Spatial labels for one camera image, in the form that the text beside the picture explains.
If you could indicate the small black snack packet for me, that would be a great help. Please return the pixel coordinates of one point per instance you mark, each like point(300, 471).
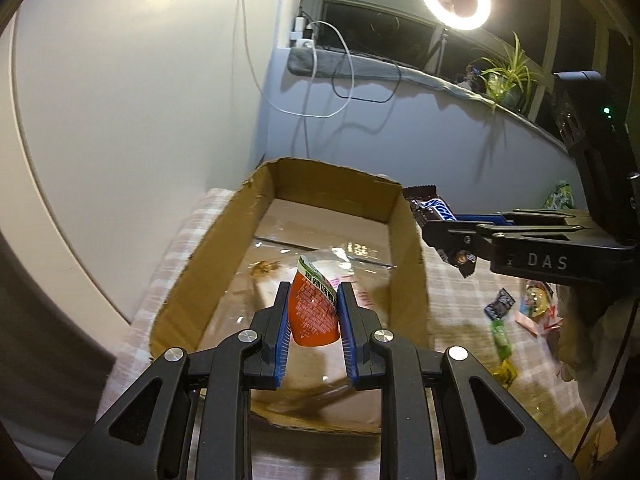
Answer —
point(500, 304)

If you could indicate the white charger plug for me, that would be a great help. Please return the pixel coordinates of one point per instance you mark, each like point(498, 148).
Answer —
point(299, 25)

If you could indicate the orange snack packet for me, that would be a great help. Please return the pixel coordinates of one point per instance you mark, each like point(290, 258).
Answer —
point(312, 315)

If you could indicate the potted spider plant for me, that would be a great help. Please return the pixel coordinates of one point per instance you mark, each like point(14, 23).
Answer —
point(502, 85)

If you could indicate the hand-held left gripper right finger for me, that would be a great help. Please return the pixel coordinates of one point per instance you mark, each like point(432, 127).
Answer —
point(347, 330)

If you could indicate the green patterned snack packet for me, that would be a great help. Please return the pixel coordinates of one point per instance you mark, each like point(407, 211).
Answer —
point(559, 196)

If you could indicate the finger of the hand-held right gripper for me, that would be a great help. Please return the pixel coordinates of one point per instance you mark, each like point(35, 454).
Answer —
point(445, 237)
point(480, 218)

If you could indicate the dark chocolate bar blue label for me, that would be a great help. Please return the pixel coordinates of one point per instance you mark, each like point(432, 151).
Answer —
point(430, 206)

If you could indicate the brown carton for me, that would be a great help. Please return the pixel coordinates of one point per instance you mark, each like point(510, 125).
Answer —
point(602, 447)

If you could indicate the checked tablecloth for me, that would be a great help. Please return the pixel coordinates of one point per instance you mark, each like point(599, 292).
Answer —
point(460, 310)

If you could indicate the cardboard box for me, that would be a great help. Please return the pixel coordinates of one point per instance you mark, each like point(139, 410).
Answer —
point(225, 260)

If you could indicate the window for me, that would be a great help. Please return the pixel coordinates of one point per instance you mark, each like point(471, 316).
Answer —
point(380, 22)

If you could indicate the clear snack bag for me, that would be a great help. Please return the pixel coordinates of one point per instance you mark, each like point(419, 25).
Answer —
point(535, 300)

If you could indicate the green candy packet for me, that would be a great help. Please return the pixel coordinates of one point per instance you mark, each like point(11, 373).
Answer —
point(500, 342)

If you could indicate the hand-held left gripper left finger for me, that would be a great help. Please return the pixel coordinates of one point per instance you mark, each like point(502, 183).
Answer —
point(283, 330)

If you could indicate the small dark ornament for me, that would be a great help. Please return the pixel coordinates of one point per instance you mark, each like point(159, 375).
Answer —
point(472, 74)

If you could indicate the white cloth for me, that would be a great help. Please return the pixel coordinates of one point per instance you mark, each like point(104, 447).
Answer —
point(580, 345)

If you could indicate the white power strip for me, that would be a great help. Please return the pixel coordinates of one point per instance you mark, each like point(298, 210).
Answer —
point(300, 42)

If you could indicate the grey windowsill cloth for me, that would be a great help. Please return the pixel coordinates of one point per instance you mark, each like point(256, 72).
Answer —
point(325, 62)

